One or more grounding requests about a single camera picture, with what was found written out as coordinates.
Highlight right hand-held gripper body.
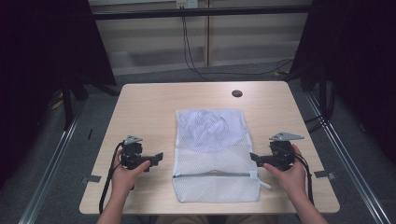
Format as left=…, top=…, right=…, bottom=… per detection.
left=262, top=132, right=305, bottom=172

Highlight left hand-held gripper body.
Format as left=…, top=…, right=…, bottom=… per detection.
left=120, top=134, right=149, bottom=171

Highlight white mesh laundry bag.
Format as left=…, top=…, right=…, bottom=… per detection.
left=172, top=107, right=273, bottom=203

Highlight person's left hand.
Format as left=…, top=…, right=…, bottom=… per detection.
left=110, top=148, right=152, bottom=200

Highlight person's right hand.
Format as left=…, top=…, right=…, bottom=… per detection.
left=262, top=144, right=308, bottom=203

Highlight grey tape piece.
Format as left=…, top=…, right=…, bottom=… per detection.
left=79, top=175, right=103, bottom=185
left=313, top=170, right=337, bottom=181

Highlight white garment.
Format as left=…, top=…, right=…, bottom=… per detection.
left=177, top=109, right=249, bottom=154

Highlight black metal stand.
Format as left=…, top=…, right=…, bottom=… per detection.
left=60, top=74, right=92, bottom=131
left=318, top=69, right=336, bottom=120

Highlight black curtain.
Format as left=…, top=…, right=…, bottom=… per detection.
left=288, top=0, right=396, bottom=164
left=0, top=0, right=118, bottom=189

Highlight black horizontal bar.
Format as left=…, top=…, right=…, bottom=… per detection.
left=89, top=5, right=314, bottom=21

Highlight white power outlet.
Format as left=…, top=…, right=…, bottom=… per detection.
left=176, top=0, right=200, bottom=9

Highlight left hand-held gripper black cable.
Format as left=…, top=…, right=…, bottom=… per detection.
left=98, top=141, right=125, bottom=215

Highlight hand-held gripper black cable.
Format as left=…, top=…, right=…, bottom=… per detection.
left=293, top=152, right=316, bottom=207
left=98, top=141, right=125, bottom=215

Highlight right hand-held gripper black cable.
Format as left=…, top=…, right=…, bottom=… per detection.
left=293, top=152, right=316, bottom=207

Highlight black floor cables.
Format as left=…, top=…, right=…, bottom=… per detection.
left=304, top=113, right=336, bottom=134

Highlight metal floor rail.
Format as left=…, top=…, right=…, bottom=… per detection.
left=304, top=91, right=394, bottom=224
left=18, top=113, right=82, bottom=224

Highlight black wall cable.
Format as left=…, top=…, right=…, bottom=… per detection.
left=184, top=15, right=295, bottom=77
left=181, top=15, right=210, bottom=82

